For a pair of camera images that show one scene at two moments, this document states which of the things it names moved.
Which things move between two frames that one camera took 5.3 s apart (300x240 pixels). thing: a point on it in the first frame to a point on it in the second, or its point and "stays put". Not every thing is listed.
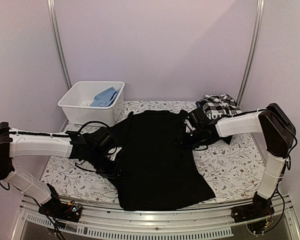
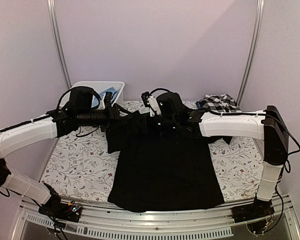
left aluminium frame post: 52,6 stays put
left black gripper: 114,173 to 115,118
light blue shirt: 106,98 stays put
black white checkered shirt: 216,106 stays put
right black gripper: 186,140 to 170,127
